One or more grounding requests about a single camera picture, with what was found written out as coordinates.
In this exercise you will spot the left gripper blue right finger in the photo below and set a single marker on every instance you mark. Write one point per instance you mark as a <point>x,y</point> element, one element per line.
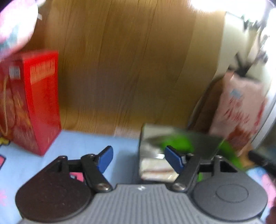
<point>187,167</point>

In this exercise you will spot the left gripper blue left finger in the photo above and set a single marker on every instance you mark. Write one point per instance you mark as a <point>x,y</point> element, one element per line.
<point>93,166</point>

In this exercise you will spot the light green snack packet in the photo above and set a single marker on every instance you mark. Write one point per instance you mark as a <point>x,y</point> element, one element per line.
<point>203,145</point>

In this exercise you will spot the black cardboard storage box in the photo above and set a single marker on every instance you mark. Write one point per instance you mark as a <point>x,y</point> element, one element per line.
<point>152,163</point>

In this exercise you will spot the large pink snack bag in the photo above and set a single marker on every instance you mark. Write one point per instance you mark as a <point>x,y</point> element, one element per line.
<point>238,115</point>

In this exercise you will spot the red gift bag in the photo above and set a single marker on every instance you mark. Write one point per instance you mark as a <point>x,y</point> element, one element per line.
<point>30,114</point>

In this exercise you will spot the wooden board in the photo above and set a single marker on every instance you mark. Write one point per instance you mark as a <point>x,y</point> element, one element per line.
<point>125,63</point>

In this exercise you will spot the pink blue plush toy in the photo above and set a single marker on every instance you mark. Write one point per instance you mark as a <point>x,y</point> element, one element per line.
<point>18,21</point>

